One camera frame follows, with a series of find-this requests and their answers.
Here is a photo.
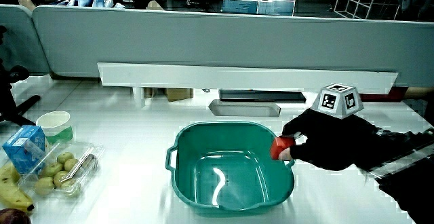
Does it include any person's right hand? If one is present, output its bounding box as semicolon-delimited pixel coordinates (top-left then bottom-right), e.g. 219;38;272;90
277;83;381;172

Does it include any red block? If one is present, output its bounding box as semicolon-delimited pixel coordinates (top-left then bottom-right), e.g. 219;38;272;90
270;135;296;161

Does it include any red flat object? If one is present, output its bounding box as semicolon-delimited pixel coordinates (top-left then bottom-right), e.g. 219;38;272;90
358;87;409;103

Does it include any black flat keyboard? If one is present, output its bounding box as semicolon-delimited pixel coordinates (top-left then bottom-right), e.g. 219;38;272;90
218;88;307;104

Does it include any grey plastic tray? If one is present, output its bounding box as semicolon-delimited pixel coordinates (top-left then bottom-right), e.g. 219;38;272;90
208;98;282;117

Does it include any green plastic basin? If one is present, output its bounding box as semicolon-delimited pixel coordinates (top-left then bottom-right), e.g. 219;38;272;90
165;121;296;215

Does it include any white desk shelf riser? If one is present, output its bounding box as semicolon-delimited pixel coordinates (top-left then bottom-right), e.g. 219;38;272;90
97;62;399;108

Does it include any wide grey partition panel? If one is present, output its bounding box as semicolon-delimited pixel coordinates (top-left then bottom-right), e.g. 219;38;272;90
32;5;434;88

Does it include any brown cardboard box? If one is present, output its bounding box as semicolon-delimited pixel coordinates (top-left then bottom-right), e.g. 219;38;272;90
164;88;195;102

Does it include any clear plastic fruit box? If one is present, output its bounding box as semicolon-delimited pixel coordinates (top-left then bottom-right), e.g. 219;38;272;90
17;140;104;199

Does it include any white and green paper cup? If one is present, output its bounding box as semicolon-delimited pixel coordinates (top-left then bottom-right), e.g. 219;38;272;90
35;110;74;145

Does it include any group of green kiwis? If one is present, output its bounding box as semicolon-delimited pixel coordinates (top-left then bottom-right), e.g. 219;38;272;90
33;151;83;197

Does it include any blue milk carton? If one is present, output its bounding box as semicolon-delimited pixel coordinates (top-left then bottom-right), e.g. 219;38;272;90
1;125;47;175

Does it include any yellow banana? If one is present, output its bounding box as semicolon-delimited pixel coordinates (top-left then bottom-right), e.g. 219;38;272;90
0;162;35;212

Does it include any black tripod stand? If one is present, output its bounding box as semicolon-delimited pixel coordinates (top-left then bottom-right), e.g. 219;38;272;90
0;25;41;127

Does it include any dark red apple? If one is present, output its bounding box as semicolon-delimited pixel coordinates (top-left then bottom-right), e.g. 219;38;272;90
0;208;32;224

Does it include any narrow grey partition panel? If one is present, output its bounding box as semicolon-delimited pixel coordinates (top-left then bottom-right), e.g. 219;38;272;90
0;4;51;76

